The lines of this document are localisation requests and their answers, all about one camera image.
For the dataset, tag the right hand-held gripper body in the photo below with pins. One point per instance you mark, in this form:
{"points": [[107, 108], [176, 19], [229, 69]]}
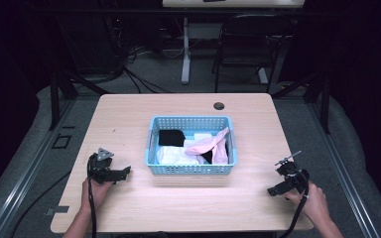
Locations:
{"points": [[292, 175]]}

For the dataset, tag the person's right hand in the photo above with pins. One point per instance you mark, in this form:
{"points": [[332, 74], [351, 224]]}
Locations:
{"points": [[312, 205]]}

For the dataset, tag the person's left hand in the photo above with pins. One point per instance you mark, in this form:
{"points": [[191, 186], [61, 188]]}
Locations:
{"points": [[97, 193]]}

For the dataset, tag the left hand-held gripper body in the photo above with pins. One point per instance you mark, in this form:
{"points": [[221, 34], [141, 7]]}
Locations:
{"points": [[100, 163]]}

